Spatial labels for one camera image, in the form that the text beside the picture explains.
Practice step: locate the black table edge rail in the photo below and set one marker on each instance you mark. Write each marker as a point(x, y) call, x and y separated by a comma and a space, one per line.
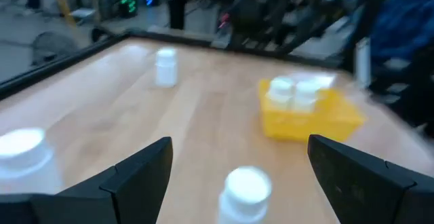
point(68, 59)

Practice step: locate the blue blurred object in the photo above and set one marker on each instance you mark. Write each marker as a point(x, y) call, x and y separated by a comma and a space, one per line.
point(400, 30)

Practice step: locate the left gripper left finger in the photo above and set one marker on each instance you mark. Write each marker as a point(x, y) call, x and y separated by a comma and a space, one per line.
point(101, 200)

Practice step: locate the green led display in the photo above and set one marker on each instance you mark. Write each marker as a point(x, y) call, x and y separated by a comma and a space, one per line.
point(128, 4)

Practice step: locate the yellow pole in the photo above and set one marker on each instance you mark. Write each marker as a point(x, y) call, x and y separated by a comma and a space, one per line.
point(62, 3)

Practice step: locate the yellow plastic basket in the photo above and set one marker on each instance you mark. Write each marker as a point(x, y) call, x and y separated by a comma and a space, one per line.
point(325, 122)

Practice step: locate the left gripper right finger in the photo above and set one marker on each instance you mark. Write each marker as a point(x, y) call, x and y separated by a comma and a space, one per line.
point(373, 193)

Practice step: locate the white pill bottle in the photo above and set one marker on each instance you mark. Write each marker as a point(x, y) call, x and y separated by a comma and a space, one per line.
point(306, 96)
point(23, 159)
point(280, 91)
point(166, 68)
point(245, 193)

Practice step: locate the standing person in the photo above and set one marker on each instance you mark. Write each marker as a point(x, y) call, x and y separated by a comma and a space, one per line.
point(177, 10)

